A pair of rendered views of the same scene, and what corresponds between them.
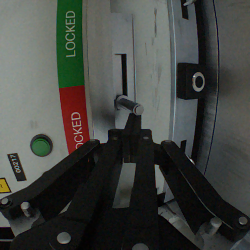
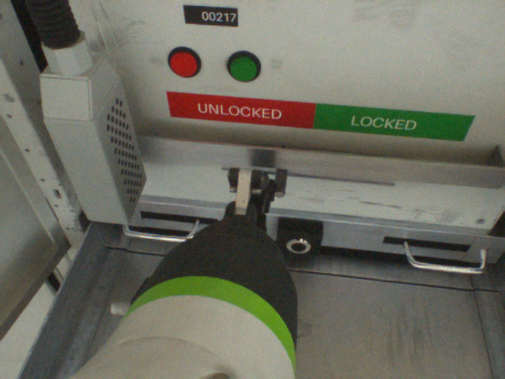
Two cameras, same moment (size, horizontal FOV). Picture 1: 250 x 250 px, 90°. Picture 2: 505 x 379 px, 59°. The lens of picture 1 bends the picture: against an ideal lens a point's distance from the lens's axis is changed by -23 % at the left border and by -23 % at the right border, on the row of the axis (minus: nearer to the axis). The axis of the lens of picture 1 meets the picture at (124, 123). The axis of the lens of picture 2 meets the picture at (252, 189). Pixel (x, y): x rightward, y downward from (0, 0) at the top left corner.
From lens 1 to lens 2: 33 cm
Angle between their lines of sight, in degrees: 29
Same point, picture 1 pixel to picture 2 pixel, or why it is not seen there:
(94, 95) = (301, 156)
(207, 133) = not seen: hidden behind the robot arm
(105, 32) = (367, 173)
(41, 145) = (246, 73)
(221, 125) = not seen: hidden behind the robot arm
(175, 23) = (376, 227)
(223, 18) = (383, 291)
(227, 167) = not seen: hidden behind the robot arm
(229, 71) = (310, 287)
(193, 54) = (333, 240)
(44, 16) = (421, 97)
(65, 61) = (348, 114)
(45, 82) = (328, 89)
